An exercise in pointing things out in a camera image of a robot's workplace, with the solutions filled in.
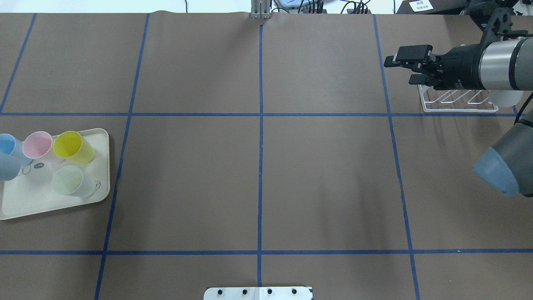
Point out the white wire cup rack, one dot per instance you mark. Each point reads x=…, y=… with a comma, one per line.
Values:
x=455, y=101

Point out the pink ikea cup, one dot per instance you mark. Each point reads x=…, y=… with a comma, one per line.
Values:
x=38, y=146

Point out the black laptop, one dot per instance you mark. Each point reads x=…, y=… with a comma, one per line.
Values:
x=431, y=7

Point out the far teach pendant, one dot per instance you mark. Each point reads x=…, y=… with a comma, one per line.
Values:
x=295, y=4

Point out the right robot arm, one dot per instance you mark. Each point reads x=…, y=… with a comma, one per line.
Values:
x=504, y=69

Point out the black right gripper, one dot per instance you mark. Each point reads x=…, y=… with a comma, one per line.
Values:
x=460, y=66

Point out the yellow ikea cup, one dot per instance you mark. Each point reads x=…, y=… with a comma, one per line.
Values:
x=72, y=146

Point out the pale green ikea cup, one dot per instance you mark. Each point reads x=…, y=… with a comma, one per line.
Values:
x=70, y=180

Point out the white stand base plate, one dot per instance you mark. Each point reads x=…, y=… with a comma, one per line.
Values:
x=259, y=293

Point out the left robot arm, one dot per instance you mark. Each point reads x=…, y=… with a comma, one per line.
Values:
x=9, y=167

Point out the aluminium frame post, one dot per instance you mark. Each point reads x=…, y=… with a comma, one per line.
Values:
x=261, y=9

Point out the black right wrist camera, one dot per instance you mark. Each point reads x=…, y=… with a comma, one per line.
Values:
x=498, y=27

